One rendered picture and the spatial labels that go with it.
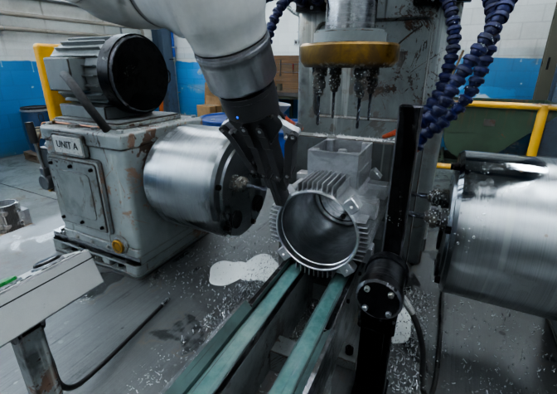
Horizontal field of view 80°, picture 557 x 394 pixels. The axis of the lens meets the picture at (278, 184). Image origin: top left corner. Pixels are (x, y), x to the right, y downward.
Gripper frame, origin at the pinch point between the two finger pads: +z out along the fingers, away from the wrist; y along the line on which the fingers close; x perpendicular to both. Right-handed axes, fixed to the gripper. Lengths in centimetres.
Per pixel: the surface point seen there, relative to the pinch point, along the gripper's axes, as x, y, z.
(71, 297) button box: 28.7, 13.2, -9.1
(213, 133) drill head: -11.5, 20.5, 0.0
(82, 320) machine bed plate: 29, 37, 18
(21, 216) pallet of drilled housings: -19, 248, 112
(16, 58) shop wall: -232, 547, 104
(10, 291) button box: 31.1, 14.8, -14.7
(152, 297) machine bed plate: 18.7, 29.8, 24.2
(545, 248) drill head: 0.2, -38.2, 3.0
